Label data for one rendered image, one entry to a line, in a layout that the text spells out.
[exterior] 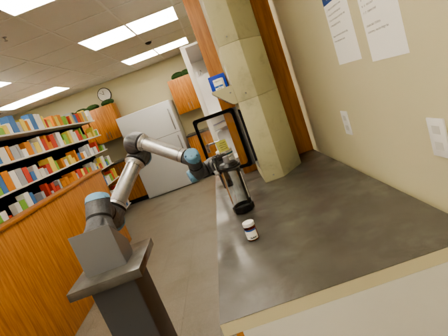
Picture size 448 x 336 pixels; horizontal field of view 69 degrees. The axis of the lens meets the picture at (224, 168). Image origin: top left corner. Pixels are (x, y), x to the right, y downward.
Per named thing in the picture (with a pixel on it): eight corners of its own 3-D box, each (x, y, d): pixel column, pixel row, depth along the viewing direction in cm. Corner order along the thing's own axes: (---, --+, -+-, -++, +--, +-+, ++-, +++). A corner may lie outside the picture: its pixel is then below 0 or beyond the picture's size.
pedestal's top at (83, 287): (69, 303, 133) (65, 295, 133) (95, 265, 165) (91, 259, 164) (143, 276, 133) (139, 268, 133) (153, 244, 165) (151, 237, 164)
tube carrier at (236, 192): (258, 205, 148) (242, 161, 144) (237, 215, 145) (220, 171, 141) (249, 200, 158) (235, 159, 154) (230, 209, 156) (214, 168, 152)
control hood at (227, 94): (234, 103, 204) (229, 87, 202) (238, 103, 173) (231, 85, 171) (217, 109, 205) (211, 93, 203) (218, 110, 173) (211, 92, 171)
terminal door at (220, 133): (253, 165, 212) (233, 107, 204) (212, 176, 224) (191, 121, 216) (253, 165, 212) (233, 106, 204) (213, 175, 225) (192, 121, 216)
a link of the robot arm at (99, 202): (80, 217, 146) (79, 193, 153) (93, 229, 157) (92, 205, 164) (106, 209, 146) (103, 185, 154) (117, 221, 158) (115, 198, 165)
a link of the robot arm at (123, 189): (87, 222, 158) (129, 135, 186) (101, 233, 170) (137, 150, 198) (109, 226, 155) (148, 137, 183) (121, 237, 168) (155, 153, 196)
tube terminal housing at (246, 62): (294, 157, 213) (256, 41, 197) (308, 167, 181) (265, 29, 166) (258, 171, 214) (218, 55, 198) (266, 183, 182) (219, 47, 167)
